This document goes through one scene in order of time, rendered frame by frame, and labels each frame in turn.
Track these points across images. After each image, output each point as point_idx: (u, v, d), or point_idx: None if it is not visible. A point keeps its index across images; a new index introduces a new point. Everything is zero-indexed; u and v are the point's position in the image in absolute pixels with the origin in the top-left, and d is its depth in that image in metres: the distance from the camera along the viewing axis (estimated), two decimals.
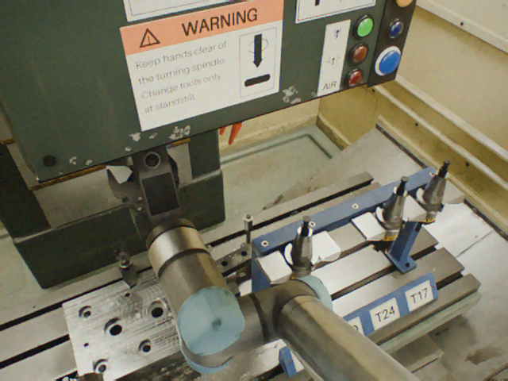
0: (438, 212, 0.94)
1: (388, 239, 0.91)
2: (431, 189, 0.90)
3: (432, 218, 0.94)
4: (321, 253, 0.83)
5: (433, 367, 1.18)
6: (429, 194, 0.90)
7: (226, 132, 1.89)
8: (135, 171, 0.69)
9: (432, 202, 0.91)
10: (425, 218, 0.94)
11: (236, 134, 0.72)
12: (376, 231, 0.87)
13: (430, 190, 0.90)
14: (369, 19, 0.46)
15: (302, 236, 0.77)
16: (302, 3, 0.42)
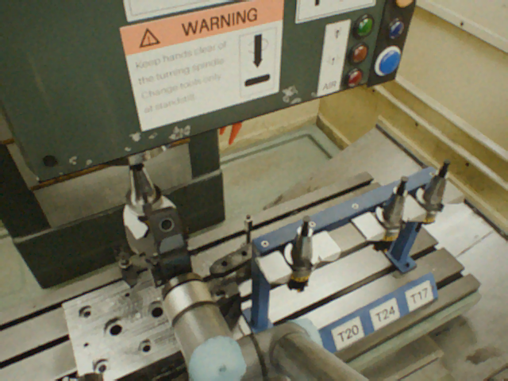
0: (438, 212, 0.94)
1: (388, 239, 0.91)
2: (431, 189, 0.90)
3: (432, 218, 0.94)
4: (321, 253, 0.83)
5: (433, 367, 1.18)
6: (429, 194, 0.90)
7: (226, 132, 1.89)
8: (149, 225, 0.79)
9: (432, 202, 0.91)
10: (425, 218, 0.94)
11: (236, 134, 0.72)
12: (376, 231, 0.87)
13: (430, 190, 0.90)
14: (369, 19, 0.46)
15: (302, 236, 0.77)
16: (302, 3, 0.42)
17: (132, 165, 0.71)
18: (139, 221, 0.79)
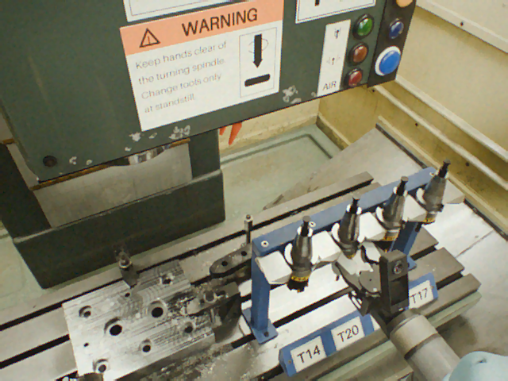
0: (438, 212, 0.94)
1: (388, 239, 0.91)
2: (431, 189, 0.90)
3: (432, 218, 0.94)
4: (321, 253, 0.83)
5: None
6: (429, 194, 0.90)
7: (226, 132, 1.89)
8: (349, 258, 0.88)
9: (432, 202, 0.91)
10: (425, 218, 0.94)
11: (236, 134, 0.72)
12: (376, 231, 0.87)
13: (430, 190, 0.90)
14: (369, 19, 0.46)
15: (302, 236, 0.77)
16: (302, 3, 0.42)
17: (352, 209, 0.80)
18: None
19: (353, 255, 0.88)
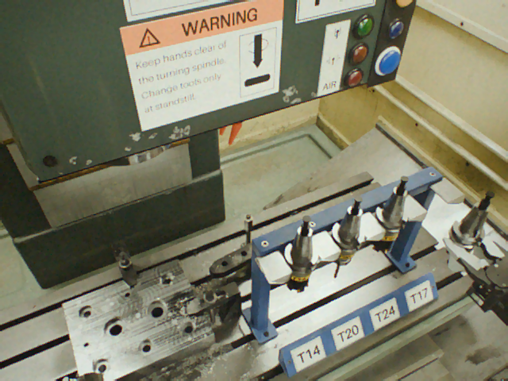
0: (475, 245, 0.87)
1: (388, 239, 0.91)
2: (470, 222, 0.83)
3: (468, 252, 0.88)
4: (321, 253, 0.83)
5: (433, 367, 1.18)
6: (467, 228, 0.84)
7: (226, 132, 1.89)
8: (348, 258, 0.88)
9: (471, 236, 0.85)
10: None
11: (236, 134, 0.72)
12: (376, 231, 0.87)
13: (469, 224, 0.83)
14: (369, 19, 0.46)
15: (302, 236, 0.77)
16: (302, 3, 0.42)
17: (354, 210, 0.80)
18: (340, 255, 0.88)
19: (352, 255, 0.88)
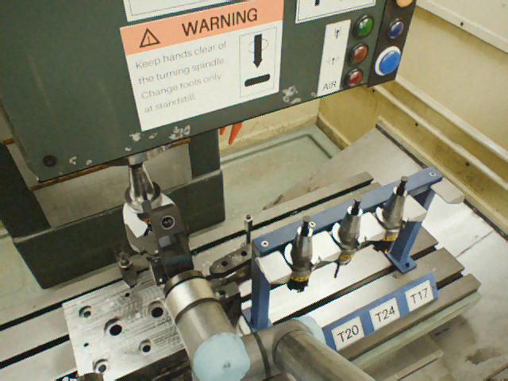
0: None
1: (388, 239, 0.91)
2: (129, 182, 0.73)
3: (149, 219, 0.78)
4: (321, 253, 0.83)
5: (433, 367, 1.18)
6: (130, 190, 0.74)
7: (226, 132, 1.89)
8: (348, 258, 0.88)
9: (136, 199, 0.75)
10: (140, 219, 0.78)
11: (236, 134, 0.72)
12: (376, 231, 0.87)
13: (129, 185, 0.74)
14: (369, 19, 0.46)
15: (302, 236, 0.77)
16: (302, 3, 0.42)
17: (354, 210, 0.80)
18: (340, 255, 0.88)
19: (352, 255, 0.88)
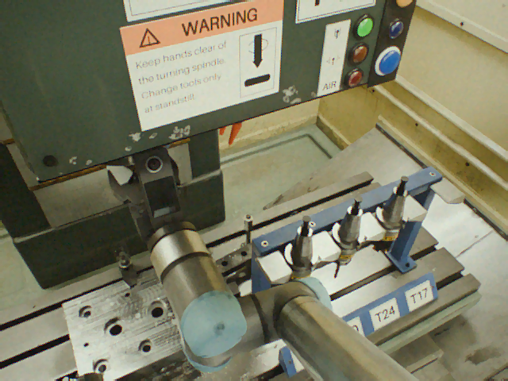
0: None
1: (388, 239, 0.91)
2: None
3: None
4: (321, 253, 0.83)
5: (433, 367, 1.18)
6: None
7: (226, 132, 1.89)
8: (348, 258, 0.88)
9: None
10: (125, 167, 0.69)
11: (236, 134, 0.72)
12: (376, 231, 0.87)
13: None
14: (369, 19, 0.46)
15: (302, 236, 0.77)
16: (302, 3, 0.42)
17: (354, 210, 0.80)
18: (340, 255, 0.88)
19: (352, 255, 0.88)
